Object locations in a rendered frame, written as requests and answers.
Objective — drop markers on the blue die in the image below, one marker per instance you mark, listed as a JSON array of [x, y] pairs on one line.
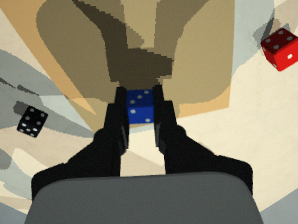
[[140, 106]]

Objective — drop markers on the red die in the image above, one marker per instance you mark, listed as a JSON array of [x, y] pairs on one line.
[[281, 49]]

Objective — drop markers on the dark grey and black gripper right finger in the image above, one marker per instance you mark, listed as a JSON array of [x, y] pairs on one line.
[[183, 154]]

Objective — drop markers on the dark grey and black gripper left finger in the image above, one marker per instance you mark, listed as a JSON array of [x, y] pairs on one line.
[[101, 156]]

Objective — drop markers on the tan flat mat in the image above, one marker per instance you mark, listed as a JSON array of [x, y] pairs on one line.
[[90, 47]]

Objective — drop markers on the black die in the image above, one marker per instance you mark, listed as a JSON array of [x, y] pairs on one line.
[[32, 121]]

